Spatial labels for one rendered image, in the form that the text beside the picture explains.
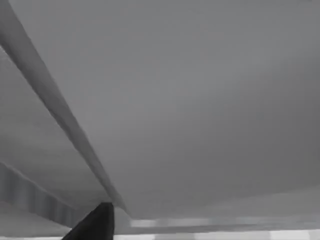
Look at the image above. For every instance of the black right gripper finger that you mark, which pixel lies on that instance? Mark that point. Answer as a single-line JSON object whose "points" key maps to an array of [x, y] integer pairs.
{"points": [[96, 225]]}

